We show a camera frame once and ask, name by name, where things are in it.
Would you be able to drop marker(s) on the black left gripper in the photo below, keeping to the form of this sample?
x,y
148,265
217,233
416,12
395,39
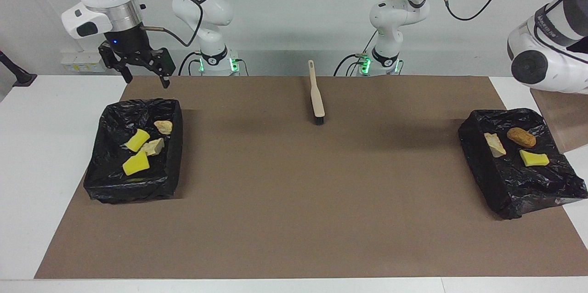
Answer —
x,y
537,67

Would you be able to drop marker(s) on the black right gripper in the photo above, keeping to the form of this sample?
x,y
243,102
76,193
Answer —
x,y
138,54

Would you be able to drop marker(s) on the small golden croissant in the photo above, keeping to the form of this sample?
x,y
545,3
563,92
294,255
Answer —
x,y
154,147
163,127

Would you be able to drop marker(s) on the beige plastic dustpan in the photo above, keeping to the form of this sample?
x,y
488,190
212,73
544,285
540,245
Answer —
x,y
567,118

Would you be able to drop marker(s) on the yellow sponge piece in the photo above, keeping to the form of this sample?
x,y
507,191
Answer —
x,y
136,164
534,159
138,140

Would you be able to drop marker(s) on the brown bread roll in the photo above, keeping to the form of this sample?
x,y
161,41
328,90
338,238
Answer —
x,y
521,137

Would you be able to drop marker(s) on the pale crusty bread chunk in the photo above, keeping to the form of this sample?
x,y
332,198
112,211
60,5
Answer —
x,y
495,144

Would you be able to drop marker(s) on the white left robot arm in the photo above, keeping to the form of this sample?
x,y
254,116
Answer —
x,y
546,54

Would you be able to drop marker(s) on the black bag lined bin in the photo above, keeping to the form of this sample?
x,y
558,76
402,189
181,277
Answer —
x,y
110,183
514,183

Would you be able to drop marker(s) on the black stand base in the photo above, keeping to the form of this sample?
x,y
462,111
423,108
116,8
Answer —
x,y
18,75

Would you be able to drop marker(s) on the brown paper table mat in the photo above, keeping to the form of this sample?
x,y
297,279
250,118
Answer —
x,y
298,201

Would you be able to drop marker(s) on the white wall outlet box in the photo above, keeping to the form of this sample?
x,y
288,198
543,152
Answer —
x,y
76,62

